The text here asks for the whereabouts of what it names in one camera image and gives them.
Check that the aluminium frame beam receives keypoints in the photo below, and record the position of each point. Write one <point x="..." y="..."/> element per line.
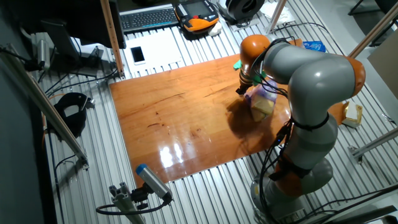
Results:
<point x="376" y="29"/>

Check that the translucent purple bag with sponges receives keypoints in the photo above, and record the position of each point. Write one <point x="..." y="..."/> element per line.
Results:
<point x="263" y="104"/>

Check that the glossy wooden board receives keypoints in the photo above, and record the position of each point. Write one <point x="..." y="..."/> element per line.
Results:
<point x="174" y="118"/>

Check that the silver cylinder device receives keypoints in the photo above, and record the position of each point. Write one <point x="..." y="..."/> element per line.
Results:
<point x="43" y="53"/>

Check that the short aluminium profile post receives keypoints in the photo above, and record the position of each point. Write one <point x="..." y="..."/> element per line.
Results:
<point x="124" y="202"/>

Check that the orange black teach pendant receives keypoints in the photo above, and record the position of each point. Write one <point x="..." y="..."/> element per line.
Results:
<point x="196" y="18"/>

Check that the white rounded lump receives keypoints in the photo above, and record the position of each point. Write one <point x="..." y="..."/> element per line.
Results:
<point x="215" y="29"/>

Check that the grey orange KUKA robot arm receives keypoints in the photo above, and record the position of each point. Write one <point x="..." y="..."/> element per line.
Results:
<point x="314" y="84"/>

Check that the wooden upright post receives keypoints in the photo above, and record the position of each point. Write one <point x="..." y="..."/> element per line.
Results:
<point x="112" y="37"/>

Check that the white smartphone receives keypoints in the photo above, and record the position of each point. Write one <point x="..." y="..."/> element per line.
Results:
<point x="137" y="54"/>

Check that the black round spool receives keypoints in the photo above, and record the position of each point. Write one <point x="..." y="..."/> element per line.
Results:
<point x="242" y="9"/>

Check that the white paper sheet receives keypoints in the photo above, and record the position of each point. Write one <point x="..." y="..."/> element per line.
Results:
<point x="163" y="49"/>

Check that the white cloth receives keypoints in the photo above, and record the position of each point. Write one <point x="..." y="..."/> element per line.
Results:
<point x="286" y="15"/>

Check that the black computer keyboard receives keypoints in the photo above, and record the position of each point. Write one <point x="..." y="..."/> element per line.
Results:
<point x="146" y="19"/>

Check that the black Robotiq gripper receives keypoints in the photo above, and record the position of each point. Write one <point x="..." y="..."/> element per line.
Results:
<point x="245" y="83"/>

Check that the black monitor stand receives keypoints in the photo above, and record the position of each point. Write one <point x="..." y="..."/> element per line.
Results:
<point x="62" y="43"/>

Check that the dark computer monitor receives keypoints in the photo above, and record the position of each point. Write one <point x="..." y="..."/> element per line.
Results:
<point x="81" y="18"/>

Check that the silver upright post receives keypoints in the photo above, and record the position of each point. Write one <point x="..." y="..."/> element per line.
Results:
<point x="276" y="15"/>

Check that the long aluminium frame bar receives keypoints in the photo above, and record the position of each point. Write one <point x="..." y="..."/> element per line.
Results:
<point x="46" y="109"/>

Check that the aluminium frame bar with bracket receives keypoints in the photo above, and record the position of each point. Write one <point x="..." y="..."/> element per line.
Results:
<point x="376" y="143"/>

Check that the silver camera with blue cap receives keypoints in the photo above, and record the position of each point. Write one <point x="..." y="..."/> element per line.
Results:
<point x="152" y="182"/>

